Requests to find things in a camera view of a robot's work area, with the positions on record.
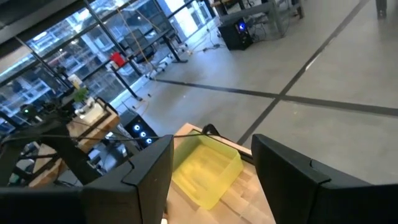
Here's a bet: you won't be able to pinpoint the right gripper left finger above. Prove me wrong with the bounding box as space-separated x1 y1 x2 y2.
0 134 175 224

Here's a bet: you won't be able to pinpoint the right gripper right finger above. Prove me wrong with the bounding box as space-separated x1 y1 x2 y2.
251 133 398 224

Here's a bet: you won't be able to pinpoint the black computer tower blue lights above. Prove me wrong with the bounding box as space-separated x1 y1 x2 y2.
119 110 161 150
217 17 254 51

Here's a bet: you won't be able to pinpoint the yellow translucent plastic bin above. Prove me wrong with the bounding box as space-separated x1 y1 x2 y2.
172 130 245 211

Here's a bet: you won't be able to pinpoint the wooden neighbouring table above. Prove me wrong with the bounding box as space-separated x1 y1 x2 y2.
27 98 121 189

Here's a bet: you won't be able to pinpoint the small background potted plant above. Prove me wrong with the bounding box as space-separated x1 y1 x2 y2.
72 86 96 116

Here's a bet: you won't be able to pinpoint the red box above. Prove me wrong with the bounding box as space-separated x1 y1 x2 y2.
110 51 127 68

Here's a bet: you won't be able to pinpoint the hanging yellow cord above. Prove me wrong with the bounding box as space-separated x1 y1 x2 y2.
116 7 158 74

